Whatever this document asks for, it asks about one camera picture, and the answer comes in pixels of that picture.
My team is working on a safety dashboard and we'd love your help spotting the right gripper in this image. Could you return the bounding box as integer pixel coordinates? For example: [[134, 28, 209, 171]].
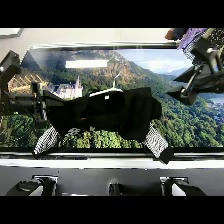
[[166, 63, 224, 106]]

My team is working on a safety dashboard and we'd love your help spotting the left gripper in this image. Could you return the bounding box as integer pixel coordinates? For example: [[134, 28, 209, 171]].
[[30, 81, 51, 130]]

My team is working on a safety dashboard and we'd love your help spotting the black shirt with checked sleeves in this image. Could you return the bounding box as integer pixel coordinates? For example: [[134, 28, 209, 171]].
[[33, 87, 175, 165]]

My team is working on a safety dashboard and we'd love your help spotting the heap of clothes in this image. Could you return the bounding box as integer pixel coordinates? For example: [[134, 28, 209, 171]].
[[165, 28, 210, 56]]

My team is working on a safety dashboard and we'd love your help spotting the white clothes hanger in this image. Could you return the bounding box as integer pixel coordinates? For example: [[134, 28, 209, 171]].
[[88, 71, 125, 98]]

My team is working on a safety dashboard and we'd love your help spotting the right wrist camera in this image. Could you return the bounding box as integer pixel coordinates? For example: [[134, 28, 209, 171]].
[[191, 35, 223, 73]]

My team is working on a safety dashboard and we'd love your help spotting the silver frame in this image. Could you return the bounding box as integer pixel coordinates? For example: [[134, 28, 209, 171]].
[[0, 151, 224, 197]]

